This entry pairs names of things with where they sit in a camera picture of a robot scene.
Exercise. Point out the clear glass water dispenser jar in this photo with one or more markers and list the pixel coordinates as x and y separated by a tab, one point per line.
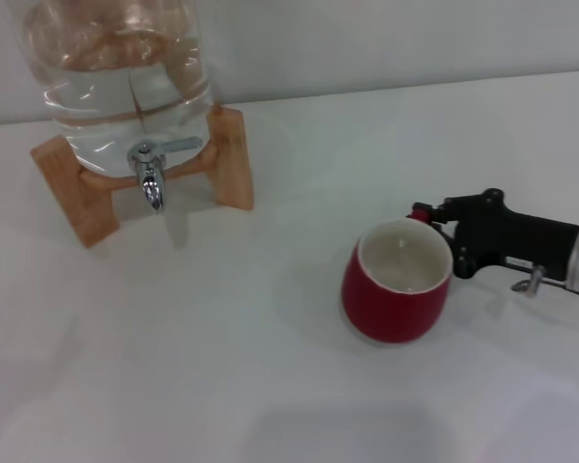
106	91

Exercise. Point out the wooden dispenser stand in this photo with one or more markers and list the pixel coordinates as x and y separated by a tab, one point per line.
77	202

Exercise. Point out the red cup with white inside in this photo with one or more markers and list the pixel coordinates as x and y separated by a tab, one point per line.
386	313

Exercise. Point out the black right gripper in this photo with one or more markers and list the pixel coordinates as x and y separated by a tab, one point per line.
516	236

